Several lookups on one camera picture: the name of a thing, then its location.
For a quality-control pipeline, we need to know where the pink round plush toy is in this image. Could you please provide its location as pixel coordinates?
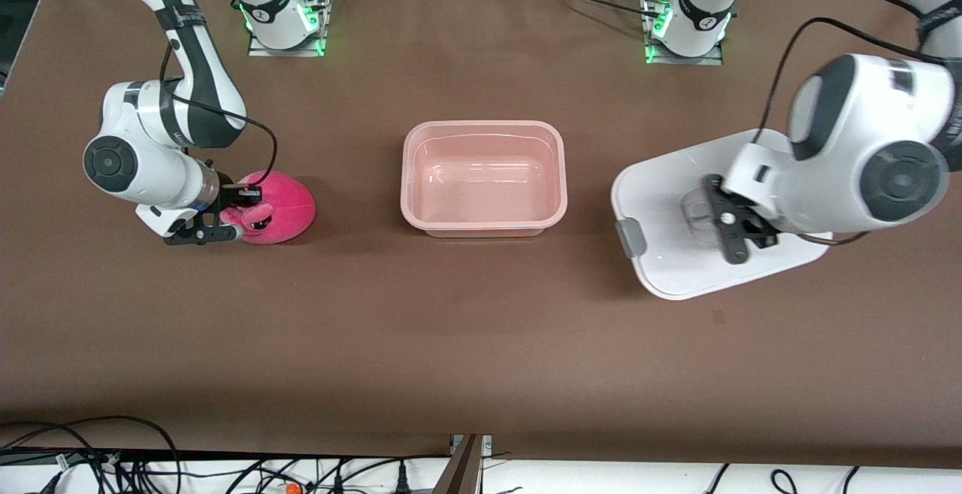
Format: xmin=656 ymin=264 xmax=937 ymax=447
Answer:
xmin=225 ymin=171 xmax=317 ymax=245

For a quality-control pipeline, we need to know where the white plastic tray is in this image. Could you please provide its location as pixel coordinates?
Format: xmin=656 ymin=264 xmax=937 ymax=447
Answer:
xmin=610 ymin=129 xmax=835 ymax=301

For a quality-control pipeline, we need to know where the pink translucent plastic box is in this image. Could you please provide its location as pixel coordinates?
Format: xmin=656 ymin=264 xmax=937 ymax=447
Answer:
xmin=401 ymin=120 xmax=568 ymax=238

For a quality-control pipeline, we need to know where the brown table cover mat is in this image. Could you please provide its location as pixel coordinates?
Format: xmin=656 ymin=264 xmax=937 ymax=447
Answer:
xmin=0 ymin=0 xmax=962 ymax=465

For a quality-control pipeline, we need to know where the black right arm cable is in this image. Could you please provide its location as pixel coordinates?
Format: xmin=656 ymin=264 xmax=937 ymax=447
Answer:
xmin=160 ymin=43 xmax=279 ymax=188

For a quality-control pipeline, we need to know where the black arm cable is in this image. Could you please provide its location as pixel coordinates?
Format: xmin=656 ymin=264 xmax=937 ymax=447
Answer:
xmin=754 ymin=17 xmax=948 ymax=149
xmin=160 ymin=43 xmax=279 ymax=188

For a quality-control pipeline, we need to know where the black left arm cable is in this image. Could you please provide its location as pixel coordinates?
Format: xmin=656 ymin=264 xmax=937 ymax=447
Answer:
xmin=754 ymin=17 xmax=948 ymax=149

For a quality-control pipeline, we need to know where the aluminium right arm base plate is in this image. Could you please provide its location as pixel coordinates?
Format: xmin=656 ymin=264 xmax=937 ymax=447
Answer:
xmin=248 ymin=0 xmax=334 ymax=57

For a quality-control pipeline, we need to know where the black looped cable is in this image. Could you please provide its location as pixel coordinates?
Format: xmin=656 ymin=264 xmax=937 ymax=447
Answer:
xmin=0 ymin=415 xmax=183 ymax=494

